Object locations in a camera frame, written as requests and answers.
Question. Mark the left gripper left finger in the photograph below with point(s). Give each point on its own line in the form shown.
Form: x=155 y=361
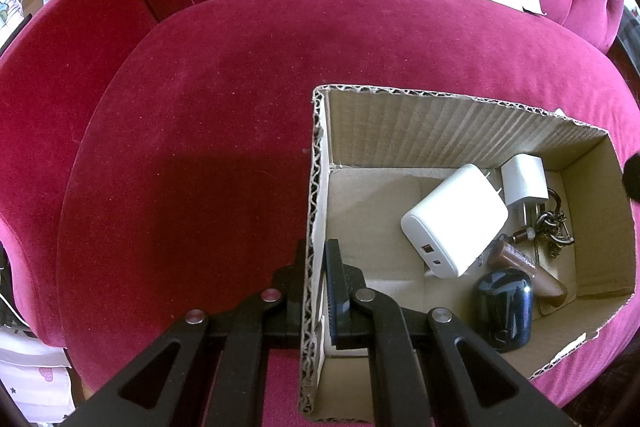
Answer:
x=290 y=281

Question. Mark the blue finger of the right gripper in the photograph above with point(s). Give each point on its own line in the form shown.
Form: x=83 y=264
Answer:
x=631 y=176

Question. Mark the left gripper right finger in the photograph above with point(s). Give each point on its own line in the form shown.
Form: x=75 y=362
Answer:
x=347 y=326

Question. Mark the metal keychain with charms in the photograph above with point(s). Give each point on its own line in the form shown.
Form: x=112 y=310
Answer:
x=543 y=226

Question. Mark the small white plug adapter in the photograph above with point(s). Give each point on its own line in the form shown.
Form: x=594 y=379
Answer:
x=524 y=185

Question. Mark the brown lipstick tube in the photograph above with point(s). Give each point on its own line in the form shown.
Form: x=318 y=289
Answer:
x=545 y=286

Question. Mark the large white charger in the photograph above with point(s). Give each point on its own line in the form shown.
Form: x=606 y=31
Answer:
x=451 y=227

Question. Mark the black tape roll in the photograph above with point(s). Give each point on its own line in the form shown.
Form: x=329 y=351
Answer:
x=503 y=312

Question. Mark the red velvet tufted sofa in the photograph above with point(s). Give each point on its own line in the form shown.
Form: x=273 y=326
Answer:
x=160 y=156

